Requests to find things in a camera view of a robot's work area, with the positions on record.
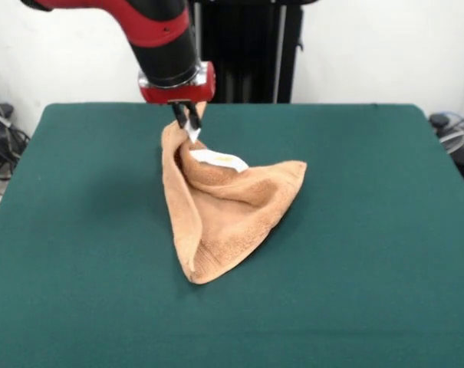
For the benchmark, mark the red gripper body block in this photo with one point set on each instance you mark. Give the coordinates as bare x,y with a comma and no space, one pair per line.
178,94

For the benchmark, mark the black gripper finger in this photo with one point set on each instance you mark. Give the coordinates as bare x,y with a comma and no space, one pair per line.
179,114
194,115

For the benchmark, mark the tan terry towel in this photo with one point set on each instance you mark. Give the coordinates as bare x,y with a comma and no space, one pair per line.
224,214

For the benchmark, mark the dark green table cloth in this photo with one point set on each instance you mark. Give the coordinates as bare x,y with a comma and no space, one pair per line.
63,230

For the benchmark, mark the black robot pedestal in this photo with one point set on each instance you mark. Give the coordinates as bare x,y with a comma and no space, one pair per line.
247,50

